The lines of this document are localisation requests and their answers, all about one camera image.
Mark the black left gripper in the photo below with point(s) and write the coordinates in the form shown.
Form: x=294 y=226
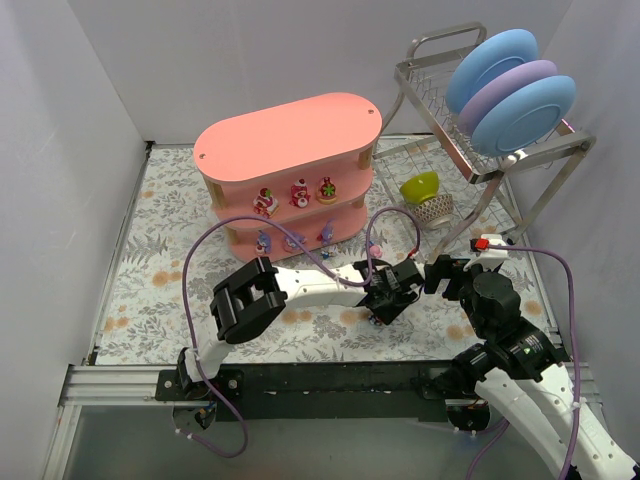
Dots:
x=388 y=304

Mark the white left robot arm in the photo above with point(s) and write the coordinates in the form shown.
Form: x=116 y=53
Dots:
x=246 y=303

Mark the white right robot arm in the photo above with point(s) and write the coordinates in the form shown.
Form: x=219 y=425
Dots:
x=517 y=369

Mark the blue rear plate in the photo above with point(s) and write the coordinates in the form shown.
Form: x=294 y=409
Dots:
x=495 y=56

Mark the pink three-tier wooden shelf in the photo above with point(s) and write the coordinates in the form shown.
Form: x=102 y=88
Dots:
x=331 y=135

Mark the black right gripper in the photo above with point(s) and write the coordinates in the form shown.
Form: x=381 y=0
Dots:
x=480 y=281

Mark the blue front plate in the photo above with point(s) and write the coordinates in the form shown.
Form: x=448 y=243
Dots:
x=524 y=116

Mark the pink round duck toy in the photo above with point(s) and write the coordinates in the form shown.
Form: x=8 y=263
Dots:
x=375 y=250

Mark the purple plate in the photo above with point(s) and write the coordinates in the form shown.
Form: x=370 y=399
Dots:
x=498 y=89

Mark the metal dish rack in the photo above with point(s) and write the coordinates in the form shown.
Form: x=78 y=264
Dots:
x=422 y=78

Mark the purple bunny with strawberry cake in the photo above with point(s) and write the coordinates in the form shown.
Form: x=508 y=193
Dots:
x=263 y=244

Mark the green bowl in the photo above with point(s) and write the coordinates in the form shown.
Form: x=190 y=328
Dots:
x=420 y=188

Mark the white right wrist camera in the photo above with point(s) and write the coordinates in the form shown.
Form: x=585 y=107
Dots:
x=491 y=252

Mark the purple bunny with red bow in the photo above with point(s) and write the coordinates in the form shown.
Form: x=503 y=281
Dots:
x=326 y=234

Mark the blue plate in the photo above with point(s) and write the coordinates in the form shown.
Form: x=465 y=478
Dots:
x=495 y=56
x=524 y=116

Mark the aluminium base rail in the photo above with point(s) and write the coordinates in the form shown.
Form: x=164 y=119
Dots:
x=324 y=390

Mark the pink bear strawberry cake toy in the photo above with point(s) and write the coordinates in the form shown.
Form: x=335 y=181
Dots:
x=265 y=204

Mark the brown patterned ceramic bowl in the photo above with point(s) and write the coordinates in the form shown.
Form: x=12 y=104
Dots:
x=434 y=212

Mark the pink bear holding white toy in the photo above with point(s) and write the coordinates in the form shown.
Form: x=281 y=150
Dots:
x=300 y=196

